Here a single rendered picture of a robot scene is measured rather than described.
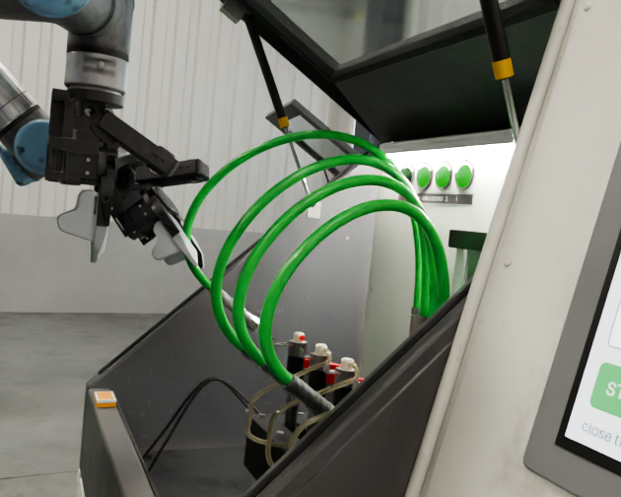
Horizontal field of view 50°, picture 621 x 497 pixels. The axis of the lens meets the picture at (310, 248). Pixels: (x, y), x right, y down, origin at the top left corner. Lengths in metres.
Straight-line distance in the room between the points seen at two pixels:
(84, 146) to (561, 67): 0.54
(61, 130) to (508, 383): 0.60
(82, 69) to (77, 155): 0.10
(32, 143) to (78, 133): 0.13
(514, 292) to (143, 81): 7.17
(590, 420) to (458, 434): 0.15
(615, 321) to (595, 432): 0.08
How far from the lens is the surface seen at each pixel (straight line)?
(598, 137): 0.62
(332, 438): 0.64
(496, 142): 1.03
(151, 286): 7.65
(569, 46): 0.70
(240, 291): 0.76
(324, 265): 1.32
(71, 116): 0.87
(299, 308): 1.32
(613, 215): 0.57
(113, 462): 0.93
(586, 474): 0.53
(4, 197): 7.34
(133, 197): 1.08
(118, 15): 0.87
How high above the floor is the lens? 1.29
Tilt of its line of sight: 3 degrees down
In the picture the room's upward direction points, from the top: 6 degrees clockwise
